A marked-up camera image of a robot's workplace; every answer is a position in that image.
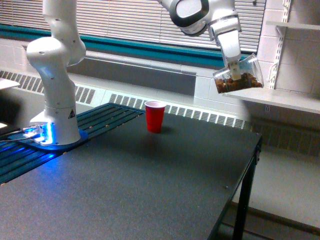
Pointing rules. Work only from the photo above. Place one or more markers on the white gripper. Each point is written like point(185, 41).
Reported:
point(225, 32)

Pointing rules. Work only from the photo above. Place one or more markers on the clear plastic cup with nuts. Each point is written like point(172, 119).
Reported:
point(248, 76)

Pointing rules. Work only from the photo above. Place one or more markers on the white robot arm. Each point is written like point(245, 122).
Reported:
point(51, 56)

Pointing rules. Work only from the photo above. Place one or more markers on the white baseboard radiator vent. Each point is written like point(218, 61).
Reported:
point(93, 97)

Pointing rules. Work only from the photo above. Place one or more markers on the red plastic cup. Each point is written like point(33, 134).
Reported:
point(154, 112)

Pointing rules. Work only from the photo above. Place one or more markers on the white window blinds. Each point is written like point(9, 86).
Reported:
point(135, 20)

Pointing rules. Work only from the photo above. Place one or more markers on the white object at left edge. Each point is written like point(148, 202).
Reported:
point(6, 84)

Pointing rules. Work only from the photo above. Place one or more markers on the white upper wall shelf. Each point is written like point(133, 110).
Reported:
point(293, 25)

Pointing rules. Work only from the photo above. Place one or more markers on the white wall shelf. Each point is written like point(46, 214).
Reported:
point(279, 98)
point(293, 25)

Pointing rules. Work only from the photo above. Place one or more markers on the white lower wall shelf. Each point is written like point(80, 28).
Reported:
point(279, 98)

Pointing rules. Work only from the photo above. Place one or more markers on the white shelf bracket rail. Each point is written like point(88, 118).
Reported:
point(281, 30)

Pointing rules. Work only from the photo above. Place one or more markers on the black table leg frame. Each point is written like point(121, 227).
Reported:
point(246, 182)

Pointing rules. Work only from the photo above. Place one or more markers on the blue slotted mounting rail plate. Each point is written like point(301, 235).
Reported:
point(20, 157)

